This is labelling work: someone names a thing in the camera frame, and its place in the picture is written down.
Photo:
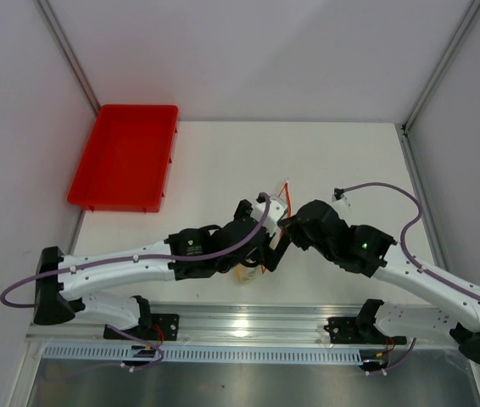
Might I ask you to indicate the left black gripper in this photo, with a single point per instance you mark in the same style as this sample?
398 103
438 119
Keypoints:
277 253

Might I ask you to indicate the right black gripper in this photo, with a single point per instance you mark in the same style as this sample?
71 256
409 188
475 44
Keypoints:
291 225

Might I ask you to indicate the clear zip top bag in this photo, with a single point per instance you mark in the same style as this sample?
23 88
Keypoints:
284 194

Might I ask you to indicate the yellow orange mango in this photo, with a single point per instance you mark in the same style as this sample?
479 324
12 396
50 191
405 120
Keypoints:
244 274

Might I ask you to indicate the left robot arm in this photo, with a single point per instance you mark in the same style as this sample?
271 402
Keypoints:
70 287

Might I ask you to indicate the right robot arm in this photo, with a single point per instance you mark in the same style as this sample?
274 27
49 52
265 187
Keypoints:
365 250

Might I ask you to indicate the red plastic tray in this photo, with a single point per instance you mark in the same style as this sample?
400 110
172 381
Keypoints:
126 160

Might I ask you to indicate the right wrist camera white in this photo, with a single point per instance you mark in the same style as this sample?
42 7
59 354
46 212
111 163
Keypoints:
339 201

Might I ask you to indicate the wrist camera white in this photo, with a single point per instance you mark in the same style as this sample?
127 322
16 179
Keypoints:
339 201
271 209

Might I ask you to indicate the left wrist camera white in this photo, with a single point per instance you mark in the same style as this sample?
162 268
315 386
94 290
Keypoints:
271 209

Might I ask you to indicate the aluminium mounting rail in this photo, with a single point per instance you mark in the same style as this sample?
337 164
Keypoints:
295 326

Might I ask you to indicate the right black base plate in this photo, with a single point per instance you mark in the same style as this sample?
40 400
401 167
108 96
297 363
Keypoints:
352 330

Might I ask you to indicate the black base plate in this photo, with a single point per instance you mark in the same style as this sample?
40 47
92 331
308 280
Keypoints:
352 330
163 327

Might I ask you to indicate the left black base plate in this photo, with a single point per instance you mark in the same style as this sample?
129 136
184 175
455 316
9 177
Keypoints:
163 327

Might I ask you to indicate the white slotted cable duct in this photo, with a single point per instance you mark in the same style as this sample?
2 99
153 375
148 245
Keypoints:
207 354

